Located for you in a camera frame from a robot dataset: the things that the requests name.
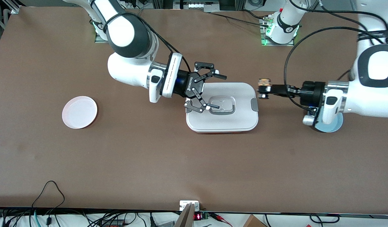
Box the white power strip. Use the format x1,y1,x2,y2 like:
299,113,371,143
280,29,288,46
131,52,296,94
173,0,220,10

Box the pink round plate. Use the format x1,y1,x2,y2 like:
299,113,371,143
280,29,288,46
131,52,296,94
62,96,98,130

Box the light blue round plate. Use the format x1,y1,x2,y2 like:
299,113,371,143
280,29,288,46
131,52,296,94
314,112,344,133

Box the black coiled cable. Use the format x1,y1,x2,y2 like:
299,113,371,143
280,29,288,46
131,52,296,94
309,214,340,224

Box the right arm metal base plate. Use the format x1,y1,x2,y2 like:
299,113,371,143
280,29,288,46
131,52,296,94
94,32,109,44

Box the red and black clip leads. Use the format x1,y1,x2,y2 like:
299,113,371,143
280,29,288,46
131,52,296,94
210,212,234,227

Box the small white mounting bracket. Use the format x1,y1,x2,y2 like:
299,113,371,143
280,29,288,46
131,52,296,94
179,201,200,211

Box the white lidded box grey clips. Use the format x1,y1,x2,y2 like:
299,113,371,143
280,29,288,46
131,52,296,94
185,82,259,133

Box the black cable lying on table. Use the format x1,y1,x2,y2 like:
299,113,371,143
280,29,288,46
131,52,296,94
208,11,271,28

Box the brown cardboard box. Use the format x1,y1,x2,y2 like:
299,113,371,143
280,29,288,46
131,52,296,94
243,214,267,227

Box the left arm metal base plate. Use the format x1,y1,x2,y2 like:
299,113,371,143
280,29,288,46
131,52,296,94
260,17,295,47

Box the thin black looped cable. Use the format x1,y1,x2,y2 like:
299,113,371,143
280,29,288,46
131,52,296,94
32,180,66,211

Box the aluminium camera mount bar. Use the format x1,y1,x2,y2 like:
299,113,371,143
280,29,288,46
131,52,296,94
173,203,195,227

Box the black device red markings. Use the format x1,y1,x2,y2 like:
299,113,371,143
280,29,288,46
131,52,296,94
101,218,126,227

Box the orange and black switch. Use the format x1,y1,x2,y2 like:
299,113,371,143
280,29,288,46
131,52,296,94
258,79,273,92

